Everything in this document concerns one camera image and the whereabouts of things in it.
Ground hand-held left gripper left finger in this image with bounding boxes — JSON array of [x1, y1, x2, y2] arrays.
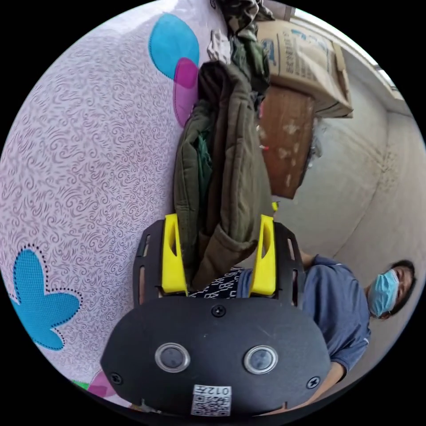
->
[[162, 213, 189, 295]]

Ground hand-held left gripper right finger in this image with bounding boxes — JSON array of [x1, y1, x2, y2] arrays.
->
[[248, 214, 277, 298]]

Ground brown pants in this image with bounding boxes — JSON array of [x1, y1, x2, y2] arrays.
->
[[173, 61, 277, 291]]

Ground plain brown cardboard carton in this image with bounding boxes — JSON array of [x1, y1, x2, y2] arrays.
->
[[256, 86, 316, 200]]

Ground person's body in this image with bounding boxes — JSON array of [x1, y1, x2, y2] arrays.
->
[[188, 253, 417, 383]]

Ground bed with printed floral sheet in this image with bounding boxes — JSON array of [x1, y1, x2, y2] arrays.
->
[[0, 12, 201, 410]]

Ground cardboard carton with blue print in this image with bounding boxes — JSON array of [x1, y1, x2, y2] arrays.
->
[[256, 19, 354, 119]]

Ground pile of clothes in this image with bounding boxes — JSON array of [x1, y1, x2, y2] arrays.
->
[[206, 0, 277, 88]]

